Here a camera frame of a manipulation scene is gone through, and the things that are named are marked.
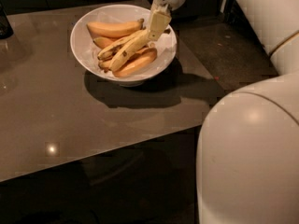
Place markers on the dark object at left edge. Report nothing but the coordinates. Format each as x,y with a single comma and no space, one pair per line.
6,30

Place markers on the white ceramic bowl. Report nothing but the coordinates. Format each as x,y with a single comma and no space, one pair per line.
86,51

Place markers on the small orange banana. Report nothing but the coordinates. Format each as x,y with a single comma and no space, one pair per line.
102,42

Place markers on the orange top banana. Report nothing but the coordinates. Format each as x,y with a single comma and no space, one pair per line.
114,30

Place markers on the spotted yellow middle banana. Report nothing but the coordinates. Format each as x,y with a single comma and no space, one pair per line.
114,47

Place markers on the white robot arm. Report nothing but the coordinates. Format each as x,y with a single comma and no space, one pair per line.
247,162

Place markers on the spotted yellow banana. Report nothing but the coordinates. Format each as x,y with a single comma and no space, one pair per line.
114,47
128,51

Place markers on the spotted yellow front banana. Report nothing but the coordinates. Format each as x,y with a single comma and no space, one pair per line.
128,51

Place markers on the orange bottom banana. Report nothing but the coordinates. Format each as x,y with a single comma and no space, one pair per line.
141,59

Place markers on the black slatted radiator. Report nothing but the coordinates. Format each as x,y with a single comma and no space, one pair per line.
239,13

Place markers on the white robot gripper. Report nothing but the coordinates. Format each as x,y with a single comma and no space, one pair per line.
160,17

